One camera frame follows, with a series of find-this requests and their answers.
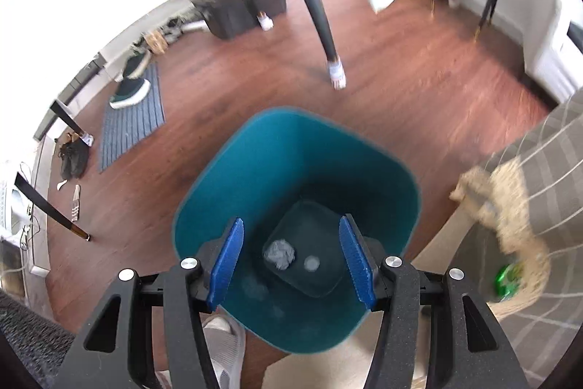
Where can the green bottle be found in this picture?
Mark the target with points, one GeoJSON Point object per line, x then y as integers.
{"type": "Point", "coordinates": [508, 280]}

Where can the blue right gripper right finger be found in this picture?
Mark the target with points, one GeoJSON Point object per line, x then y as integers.
{"type": "Point", "coordinates": [361, 264]}

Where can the white round plastic lid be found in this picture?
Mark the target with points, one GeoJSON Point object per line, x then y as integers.
{"type": "Point", "coordinates": [311, 263]}

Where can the green white sneaker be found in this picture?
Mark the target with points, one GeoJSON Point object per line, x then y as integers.
{"type": "Point", "coordinates": [130, 92]}

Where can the black storage box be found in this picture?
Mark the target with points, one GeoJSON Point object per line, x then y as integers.
{"type": "Point", "coordinates": [229, 18]}

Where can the white paper ball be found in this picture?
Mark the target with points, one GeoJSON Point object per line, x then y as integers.
{"type": "Point", "coordinates": [280, 254]}

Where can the teal trash bin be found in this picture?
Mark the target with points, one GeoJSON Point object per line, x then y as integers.
{"type": "Point", "coordinates": [291, 175]}

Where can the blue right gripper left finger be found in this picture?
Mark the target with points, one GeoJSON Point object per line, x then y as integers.
{"type": "Point", "coordinates": [224, 260]}

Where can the grey slipper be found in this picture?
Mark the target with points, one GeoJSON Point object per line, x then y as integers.
{"type": "Point", "coordinates": [226, 341]}

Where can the grey striped floor mat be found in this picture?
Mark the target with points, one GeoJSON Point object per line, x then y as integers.
{"type": "Point", "coordinates": [122, 129]}

